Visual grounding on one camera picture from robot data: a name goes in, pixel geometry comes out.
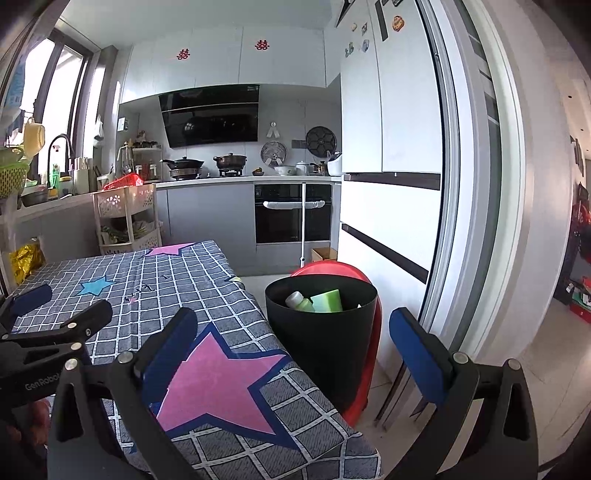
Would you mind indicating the checked star tablecloth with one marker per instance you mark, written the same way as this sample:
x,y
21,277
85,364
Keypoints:
x,y
217,286

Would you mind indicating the round metal steamer rack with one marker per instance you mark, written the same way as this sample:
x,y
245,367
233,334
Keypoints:
x,y
274,153

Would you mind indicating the white bowl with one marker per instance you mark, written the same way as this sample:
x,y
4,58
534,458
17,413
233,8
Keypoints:
x,y
284,170

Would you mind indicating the kitchen window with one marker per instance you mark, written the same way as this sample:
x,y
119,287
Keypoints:
x,y
51,101

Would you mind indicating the red paper decal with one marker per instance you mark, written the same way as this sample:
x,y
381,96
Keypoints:
x,y
261,45
183,54

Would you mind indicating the white rice cooker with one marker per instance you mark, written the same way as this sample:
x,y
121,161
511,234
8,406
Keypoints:
x,y
334,164

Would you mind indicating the black range hood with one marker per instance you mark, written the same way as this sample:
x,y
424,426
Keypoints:
x,y
212,115

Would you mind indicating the beige storage trolley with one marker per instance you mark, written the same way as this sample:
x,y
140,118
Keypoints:
x,y
127,212

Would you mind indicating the cardboard box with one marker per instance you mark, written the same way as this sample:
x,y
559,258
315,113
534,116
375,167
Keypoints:
x,y
324,254

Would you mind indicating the pale bottle with white cap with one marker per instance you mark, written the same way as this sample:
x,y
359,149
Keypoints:
x,y
299,302

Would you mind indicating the dark cooking pot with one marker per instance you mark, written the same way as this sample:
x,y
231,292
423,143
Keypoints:
x,y
229,160

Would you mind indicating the black built-in oven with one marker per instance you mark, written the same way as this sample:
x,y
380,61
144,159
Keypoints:
x,y
281,217

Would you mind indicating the black trash bin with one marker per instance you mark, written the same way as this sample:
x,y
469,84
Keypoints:
x,y
323,341

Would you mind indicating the red plastic stool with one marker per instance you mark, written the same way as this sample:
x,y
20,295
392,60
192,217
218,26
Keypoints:
x,y
332,268

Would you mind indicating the black wok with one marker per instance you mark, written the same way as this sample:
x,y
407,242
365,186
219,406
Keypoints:
x,y
182,162

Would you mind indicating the green plastic basket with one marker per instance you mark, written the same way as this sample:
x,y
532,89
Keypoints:
x,y
11,173

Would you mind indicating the grey kitchen counter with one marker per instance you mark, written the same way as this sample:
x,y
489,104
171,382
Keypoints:
x,y
207,217

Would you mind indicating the spice rack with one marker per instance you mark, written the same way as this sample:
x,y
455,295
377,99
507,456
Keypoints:
x,y
145,161

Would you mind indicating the black kitchen faucet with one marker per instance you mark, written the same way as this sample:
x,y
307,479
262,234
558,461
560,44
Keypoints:
x,y
57,147

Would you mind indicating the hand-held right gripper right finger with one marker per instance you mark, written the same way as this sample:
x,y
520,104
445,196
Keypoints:
x,y
415,355

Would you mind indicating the gold foil bag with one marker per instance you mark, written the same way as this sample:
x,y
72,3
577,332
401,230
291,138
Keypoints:
x,y
25,263

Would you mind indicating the pile of red boxes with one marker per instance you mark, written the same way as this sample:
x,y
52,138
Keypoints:
x,y
579,249

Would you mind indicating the white refrigerator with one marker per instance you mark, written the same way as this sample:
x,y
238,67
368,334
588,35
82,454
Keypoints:
x,y
392,115

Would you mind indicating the white utensil holder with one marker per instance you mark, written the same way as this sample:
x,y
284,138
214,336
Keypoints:
x,y
81,173

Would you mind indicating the light green box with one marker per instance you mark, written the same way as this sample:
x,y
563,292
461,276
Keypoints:
x,y
327,301

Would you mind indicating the red plastic basket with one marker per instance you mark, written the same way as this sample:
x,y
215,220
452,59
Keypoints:
x,y
122,181

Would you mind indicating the white mop pole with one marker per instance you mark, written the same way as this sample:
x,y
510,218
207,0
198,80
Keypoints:
x,y
302,221

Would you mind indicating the white teapot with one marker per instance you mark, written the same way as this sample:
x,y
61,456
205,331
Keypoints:
x,y
302,167

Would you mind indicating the white upper cabinets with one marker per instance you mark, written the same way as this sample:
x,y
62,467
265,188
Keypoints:
x,y
221,60

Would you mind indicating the orange fridge magnet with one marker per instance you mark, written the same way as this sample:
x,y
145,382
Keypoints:
x,y
399,23

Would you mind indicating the round black baking tray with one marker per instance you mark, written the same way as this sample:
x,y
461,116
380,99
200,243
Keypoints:
x,y
321,141

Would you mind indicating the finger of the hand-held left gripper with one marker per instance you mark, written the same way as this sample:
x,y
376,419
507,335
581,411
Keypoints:
x,y
27,302
69,325

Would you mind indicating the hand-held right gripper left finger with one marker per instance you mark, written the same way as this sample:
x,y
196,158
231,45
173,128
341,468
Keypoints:
x,y
171,350

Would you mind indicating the green dish soap bottle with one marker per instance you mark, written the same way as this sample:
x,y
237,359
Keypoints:
x,y
55,177

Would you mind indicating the metal kettle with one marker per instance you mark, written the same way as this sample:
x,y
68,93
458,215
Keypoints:
x,y
318,167

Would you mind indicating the person's left hand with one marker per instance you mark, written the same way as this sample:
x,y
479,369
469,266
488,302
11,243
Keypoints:
x,y
37,424

